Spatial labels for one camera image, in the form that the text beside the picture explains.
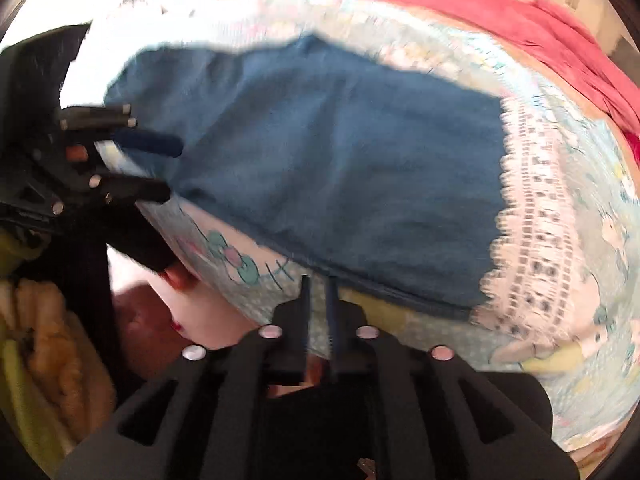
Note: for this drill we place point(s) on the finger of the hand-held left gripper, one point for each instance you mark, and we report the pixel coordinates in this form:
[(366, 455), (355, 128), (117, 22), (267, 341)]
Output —
[(140, 192), (150, 142)]

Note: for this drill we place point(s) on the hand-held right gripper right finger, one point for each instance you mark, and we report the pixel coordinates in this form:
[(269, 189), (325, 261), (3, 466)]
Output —
[(334, 330)]

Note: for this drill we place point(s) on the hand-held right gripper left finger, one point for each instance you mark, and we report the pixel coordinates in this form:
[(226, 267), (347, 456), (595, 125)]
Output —
[(300, 340)]

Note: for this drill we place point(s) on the blue denim pants lace trim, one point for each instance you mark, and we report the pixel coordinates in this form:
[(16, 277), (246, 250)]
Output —
[(325, 160)]

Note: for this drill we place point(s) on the person's left forearm yellow sleeve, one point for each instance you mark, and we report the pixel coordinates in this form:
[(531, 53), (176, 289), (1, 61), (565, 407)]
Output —
[(50, 360)]

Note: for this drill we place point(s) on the person's left hand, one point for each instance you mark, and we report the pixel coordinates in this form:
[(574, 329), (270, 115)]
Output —
[(150, 320)]

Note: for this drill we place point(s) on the light blue cartoon printed sheet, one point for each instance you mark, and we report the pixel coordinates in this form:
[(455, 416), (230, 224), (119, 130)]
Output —
[(590, 200)]

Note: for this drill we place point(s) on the pink fluffy blanket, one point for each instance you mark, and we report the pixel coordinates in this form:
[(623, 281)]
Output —
[(475, 0)]

